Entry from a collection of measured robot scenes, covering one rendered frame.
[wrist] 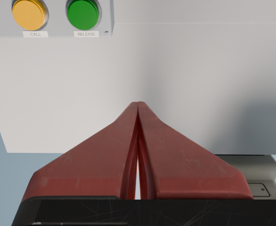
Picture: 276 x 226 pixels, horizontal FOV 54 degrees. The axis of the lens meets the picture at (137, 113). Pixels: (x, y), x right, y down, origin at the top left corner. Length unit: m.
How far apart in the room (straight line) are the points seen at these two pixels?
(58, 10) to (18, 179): 1.86
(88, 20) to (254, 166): 0.63
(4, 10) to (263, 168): 0.72
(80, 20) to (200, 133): 0.37
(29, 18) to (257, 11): 0.36
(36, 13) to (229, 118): 0.42
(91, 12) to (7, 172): 1.86
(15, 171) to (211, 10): 1.83
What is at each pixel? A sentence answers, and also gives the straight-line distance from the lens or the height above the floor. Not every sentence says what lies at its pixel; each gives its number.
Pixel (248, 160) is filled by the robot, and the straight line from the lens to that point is 0.85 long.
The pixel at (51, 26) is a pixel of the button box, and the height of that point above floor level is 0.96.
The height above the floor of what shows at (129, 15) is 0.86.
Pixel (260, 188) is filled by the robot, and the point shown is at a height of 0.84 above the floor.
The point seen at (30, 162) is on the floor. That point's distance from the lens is 2.02.
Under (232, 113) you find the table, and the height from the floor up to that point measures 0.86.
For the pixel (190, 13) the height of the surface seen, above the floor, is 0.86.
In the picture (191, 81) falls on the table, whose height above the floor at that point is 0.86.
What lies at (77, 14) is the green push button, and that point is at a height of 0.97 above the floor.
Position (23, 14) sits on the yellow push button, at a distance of 0.40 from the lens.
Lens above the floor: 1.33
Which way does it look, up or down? 55 degrees down
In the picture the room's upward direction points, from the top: 180 degrees clockwise
